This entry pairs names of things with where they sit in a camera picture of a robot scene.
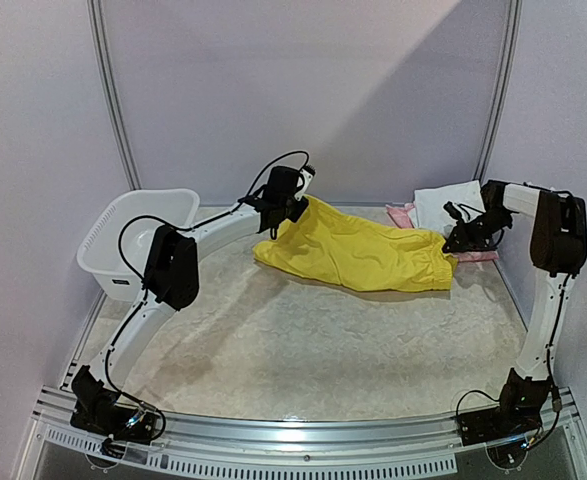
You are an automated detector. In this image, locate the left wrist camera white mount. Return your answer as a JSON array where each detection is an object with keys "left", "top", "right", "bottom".
[{"left": 294, "top": 165, "right": 316, "bottom": 201}]

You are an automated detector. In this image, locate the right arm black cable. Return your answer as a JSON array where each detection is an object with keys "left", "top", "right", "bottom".
[{"left": 455, "top": 199, "right": 507, "bottom": 249}]

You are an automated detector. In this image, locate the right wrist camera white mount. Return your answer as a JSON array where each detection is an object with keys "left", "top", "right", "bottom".
[{"left": 443, "top": 201, "right": 470, "bottom": 228}]

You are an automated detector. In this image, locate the white t-shirt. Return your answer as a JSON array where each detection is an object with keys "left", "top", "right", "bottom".
[{"left": 413, "top": 180, "right": 485, "bottom": 238}]

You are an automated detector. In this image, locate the white plastic laundry basket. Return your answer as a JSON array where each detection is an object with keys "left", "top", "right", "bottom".
[{"left": 76, "top": 188, "right": 200, "bottom": 302}]

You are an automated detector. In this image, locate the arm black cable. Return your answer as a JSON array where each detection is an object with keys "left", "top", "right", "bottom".
[
  {"left": 103, "top": 150, "right": 312, "bottom": 441},
  {"left": 455, "top": 199, "right": 507, "bottom": 249}
]

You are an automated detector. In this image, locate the aluminium frame post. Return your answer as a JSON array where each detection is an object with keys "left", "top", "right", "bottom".
[
  {"left": 473, "top": 0, "right": 522, "bottom": 183},
  {"left": 87, "top": 0, "right": 142, "bottom": 190}
]

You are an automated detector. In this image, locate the folded pink garment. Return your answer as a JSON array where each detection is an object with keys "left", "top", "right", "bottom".
[{"left": 386, "top": 203, "right": 499, "bottom": 262}]

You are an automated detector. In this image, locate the yellow garment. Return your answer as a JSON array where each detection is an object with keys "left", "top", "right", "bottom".
[{"left": 253, "top": 197, "right": 458, "bottom": 293}]

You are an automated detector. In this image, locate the left aluminium frame post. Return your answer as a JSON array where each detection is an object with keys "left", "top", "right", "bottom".
[{"left": 87, "top": 0, "right": 142, "bottom": 190}]

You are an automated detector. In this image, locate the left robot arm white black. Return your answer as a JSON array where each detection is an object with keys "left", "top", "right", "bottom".
[{"left": 70, "top": 165, "right": 315, "bottom": 434}]

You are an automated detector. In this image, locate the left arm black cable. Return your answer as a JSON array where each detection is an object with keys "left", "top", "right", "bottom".
[{"left": 103, "top": 150, "right": 312, "bottom": 441}]

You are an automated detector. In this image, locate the front aluminium rail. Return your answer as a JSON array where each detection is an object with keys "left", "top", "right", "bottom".
[{"left": 18, "top": 387, "right": 587, "bottom": 479}]

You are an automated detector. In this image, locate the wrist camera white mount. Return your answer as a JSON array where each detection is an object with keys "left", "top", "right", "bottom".
[
  {"left": 294, "top": 165, "right": 316, "bottom": 201},
  {"left": 443, "top": 201, "right": 470, "bottom": 228}
]

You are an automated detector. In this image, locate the right aluminium frame post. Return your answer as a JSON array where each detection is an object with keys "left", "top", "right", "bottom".
[{"left": 473, "top": 0, "right": 522, "bottom": 183}]

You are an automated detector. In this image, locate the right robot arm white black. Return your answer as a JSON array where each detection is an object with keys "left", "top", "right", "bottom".
[{"left": 442, "top": 180, "right": 587, "bottom": 436}]

